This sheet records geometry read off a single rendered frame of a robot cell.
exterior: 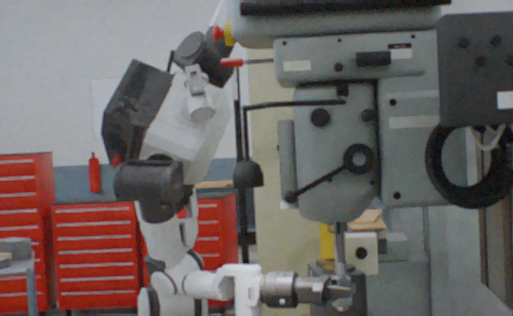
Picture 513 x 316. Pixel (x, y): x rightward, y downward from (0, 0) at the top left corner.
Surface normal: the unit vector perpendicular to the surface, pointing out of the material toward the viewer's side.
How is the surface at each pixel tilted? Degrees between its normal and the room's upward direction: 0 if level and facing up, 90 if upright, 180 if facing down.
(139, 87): 58
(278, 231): 90
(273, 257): 90
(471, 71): 90
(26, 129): 90
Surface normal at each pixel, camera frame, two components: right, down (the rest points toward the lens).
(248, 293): -0.24, -0.03
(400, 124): -0.01, 0.05
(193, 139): 0.29, -0.51
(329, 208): 0.01, 0.58
